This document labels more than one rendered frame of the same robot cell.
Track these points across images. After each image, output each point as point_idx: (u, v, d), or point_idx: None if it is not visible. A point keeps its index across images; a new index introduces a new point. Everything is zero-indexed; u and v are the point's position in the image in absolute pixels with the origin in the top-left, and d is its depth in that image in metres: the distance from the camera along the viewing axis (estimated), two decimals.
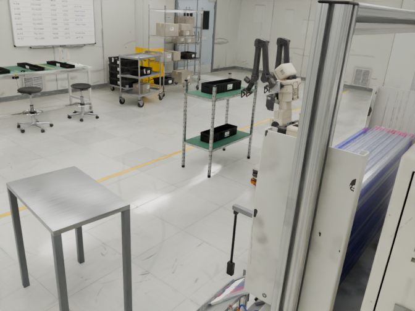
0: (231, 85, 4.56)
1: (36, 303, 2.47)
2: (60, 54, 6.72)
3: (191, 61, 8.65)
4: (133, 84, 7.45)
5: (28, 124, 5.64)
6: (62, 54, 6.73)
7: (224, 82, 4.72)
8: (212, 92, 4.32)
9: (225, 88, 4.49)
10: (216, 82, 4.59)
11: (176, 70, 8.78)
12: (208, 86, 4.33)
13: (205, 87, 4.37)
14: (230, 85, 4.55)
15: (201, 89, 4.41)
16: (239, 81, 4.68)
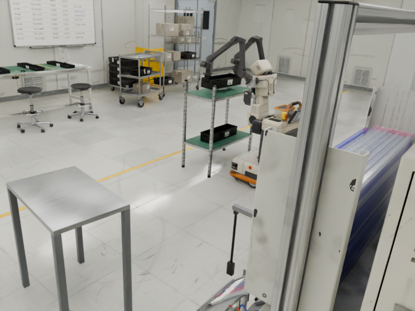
0: (231, 81, 4.54)
1: (36, 303, 2.47)
2: (60, 54, 6.72)
3: (191, 61, 8.65)
4: (133, 84, 7.45)
5: (28, 124, 5.64)
6: (62, 54, 6.73)
7: (224, 78, 4.70)
8: (212, 87, 4.30)
9: (225, 83, 4.47)
10: (216, 78, 4.57)
11: (176, 70, 8.78)
12: (208, 81, 4.31)
13: (205, 82, 4.35)
14: (230, 81, 4.53)
15: (201, 83, 4.39)
16: (239, 77, 4.66)
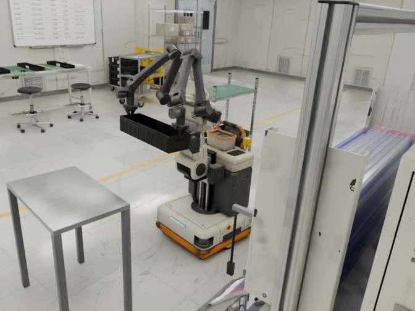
0: (156, 125, 2.67)
1: (36, 303, 2.47)
2: (60, 54, 6.72)
3: None
4: None
5: (28, 124, 5.64)
6: (62, 54, 6.73)
7: (130, 126, 2.61)
8: (189, 145, 2.45)
9: (165, 132, 2.60)
10: (144, 130, 2.50)
11: None
12: (182, 137, 2.38)
13: (176, 142, 2.36)
14: (157, 126, 2.66)
15: (170, 148, 2.33)
16: (142, 115, 2.77)
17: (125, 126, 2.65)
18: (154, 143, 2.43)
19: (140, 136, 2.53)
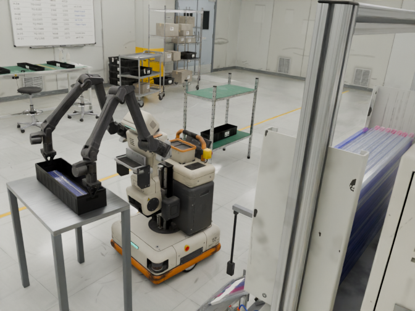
0: None
1: (36, 303, 2.47)
2: (60, 54, 6.72)
3: (191, 61, 8.65)
4: (133, 84, 7.45)
5: (28, 124, 5.64)
6: (62, 54, 6.73)
7: (45, 177, 2.28)
8: (106, 202, 2.12)
9: None
10: (56, 184, 2.17)
11: (176, 70, 8.78)
12: (96, 194, 2.05)
13: (88, 201, 2.03)
14: None
15: (79, 208, 2.01)
16: (63, 161, 2.45)
17: (41, 176, 2.32)
18: (65, 200, 2.11)
19: (54, 190, 2.21)
